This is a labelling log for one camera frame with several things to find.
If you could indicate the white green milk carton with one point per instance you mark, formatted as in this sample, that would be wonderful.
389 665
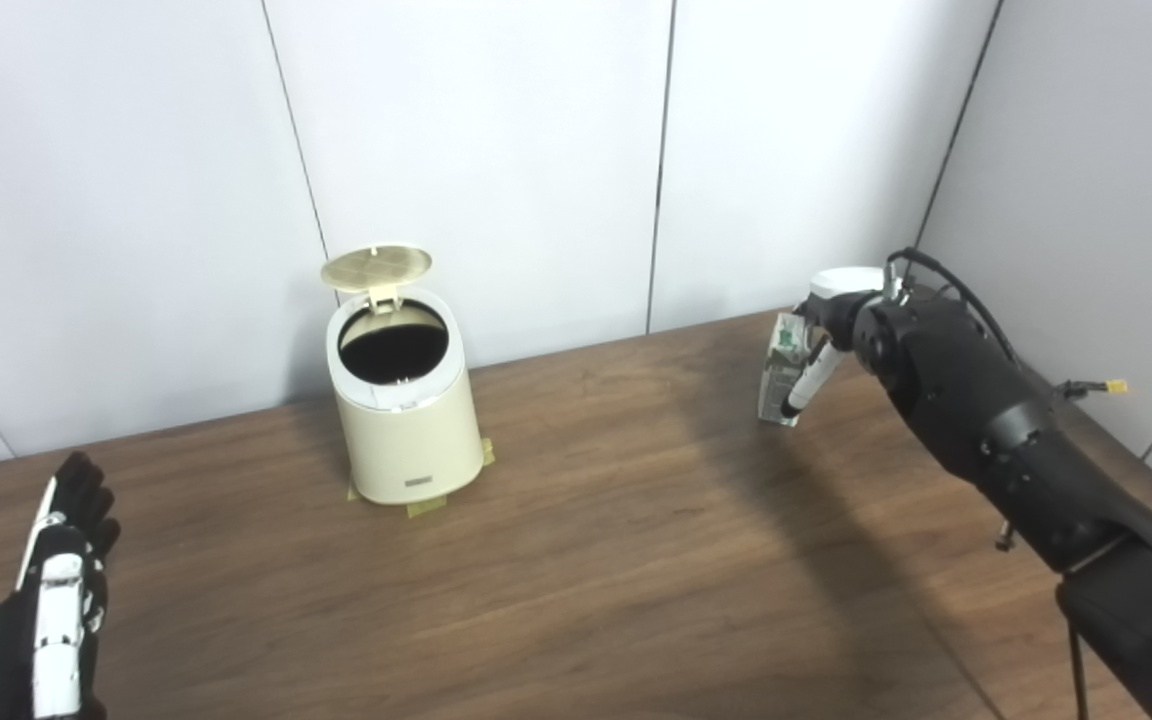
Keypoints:
778 375

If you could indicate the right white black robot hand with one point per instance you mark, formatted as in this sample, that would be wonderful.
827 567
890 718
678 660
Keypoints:
846 283

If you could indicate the cream-colored round bin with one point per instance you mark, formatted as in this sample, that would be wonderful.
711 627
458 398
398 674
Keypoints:
411 440

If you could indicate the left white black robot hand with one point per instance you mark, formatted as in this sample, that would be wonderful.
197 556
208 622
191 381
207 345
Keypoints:
61 600

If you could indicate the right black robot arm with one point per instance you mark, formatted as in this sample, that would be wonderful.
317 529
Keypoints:
986 420

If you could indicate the cream round bin lid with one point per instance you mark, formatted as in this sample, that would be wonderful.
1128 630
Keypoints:
376 266

